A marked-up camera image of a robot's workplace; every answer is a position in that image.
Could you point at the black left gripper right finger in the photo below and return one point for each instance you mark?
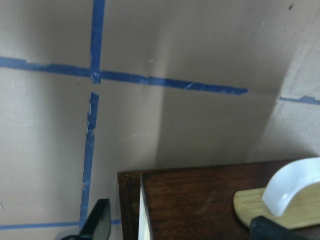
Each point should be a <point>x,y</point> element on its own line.
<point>262,228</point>

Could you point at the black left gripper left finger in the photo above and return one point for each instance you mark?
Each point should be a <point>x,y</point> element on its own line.
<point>98,224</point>

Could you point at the light wooden drawer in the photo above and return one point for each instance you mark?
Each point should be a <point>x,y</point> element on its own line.
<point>218,203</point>

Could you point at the dark brown wooden cabinet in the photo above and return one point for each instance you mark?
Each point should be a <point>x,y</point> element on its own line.
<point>129,200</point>

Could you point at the white drawer handle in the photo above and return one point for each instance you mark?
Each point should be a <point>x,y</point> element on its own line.
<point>289,181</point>

